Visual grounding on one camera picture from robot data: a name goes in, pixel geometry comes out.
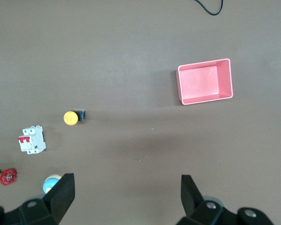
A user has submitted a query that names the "black looped cable with ferrite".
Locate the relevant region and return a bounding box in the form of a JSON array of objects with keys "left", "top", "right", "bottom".
[{"left": 193, "top": 0, "right": 224, "bottom": 16}]

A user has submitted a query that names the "brass valve red handwheel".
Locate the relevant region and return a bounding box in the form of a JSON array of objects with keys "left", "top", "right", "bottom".
[{"left": 0, "top": 168, "right": 18, "bottom": 187}]

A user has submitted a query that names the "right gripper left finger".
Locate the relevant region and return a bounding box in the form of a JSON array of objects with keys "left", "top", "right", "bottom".
[{"left": 0, "top": 173, "right": 75, "bottom": 225}]

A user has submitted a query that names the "yellow push button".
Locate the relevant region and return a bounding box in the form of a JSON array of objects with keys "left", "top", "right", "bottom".
[{"left": 63, "top": 109, "right": 87, "bottom": 126}]

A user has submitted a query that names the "white circuit breaker red switch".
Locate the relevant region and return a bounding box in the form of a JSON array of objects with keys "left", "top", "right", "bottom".
[{"left": 17, "top": 125, "right": 47, "bottom": 156}]

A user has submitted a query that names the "pink plastic bin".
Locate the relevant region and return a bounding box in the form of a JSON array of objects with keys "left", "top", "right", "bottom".
[{"left": 176, "top": 58, "right": 234, "bottom": 106}]

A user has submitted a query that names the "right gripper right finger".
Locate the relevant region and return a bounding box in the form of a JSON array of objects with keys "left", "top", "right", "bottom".
[{"left": 177, "top": 174, "right": 274, "bottom": 225}]

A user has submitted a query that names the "blue white round bell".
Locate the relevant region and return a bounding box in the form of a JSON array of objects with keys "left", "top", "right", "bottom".
[{"left": 42, "top": 174, "right": 62, "bottom": 195}]

